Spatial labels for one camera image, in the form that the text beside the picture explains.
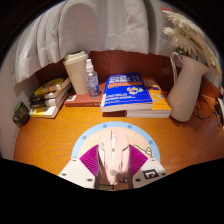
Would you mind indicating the blue book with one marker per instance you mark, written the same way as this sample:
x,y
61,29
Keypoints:
x,y
126,91

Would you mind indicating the white curtain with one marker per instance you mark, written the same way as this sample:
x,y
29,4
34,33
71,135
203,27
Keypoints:
x,y
100,30

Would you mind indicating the pale pink computer mouse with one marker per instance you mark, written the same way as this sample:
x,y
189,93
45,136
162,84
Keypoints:
x,y
113,155

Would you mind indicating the white flower bunch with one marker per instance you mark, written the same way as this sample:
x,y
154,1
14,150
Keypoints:
x,y
190,36

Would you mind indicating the black and green mug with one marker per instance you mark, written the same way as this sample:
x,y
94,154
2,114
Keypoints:
x,y
20,115

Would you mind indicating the clear spray bottle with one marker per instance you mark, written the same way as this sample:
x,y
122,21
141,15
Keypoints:
x,y
92,81

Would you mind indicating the white jug vase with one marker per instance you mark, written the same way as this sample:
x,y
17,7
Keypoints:
x,y
186,90

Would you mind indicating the cream lidded tumbler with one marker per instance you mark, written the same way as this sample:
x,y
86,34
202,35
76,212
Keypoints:
x,y
77,75

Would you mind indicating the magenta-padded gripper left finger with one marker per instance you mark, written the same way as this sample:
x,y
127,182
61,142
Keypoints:
x,y
75,172

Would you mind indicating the dark red book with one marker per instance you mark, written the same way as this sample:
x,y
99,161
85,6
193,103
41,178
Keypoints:
x,y
83,100

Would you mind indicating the orange book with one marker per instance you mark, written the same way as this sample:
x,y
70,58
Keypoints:
x,y
160,100

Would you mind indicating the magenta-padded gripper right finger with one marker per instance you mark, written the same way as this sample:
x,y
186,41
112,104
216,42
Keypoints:
x,y
150,171

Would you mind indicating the yellow and black book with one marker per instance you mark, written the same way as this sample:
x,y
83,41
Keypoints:
x,y
50,86

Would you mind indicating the round cartoon mouse pad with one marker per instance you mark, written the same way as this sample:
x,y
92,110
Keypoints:
x,y
90,140

